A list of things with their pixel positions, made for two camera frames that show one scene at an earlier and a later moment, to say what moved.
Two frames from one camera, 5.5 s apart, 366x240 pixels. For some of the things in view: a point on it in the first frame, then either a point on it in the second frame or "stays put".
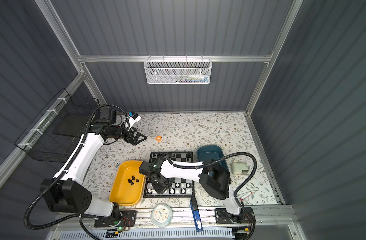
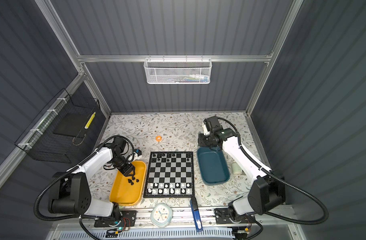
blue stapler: (194, 207) stays put
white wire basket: (175, 71) stays put
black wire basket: (60, 129) stays put
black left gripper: (135, 140) to (126, 171)
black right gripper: (159, 190) to (200, 140)
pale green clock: (161, 215) stays put
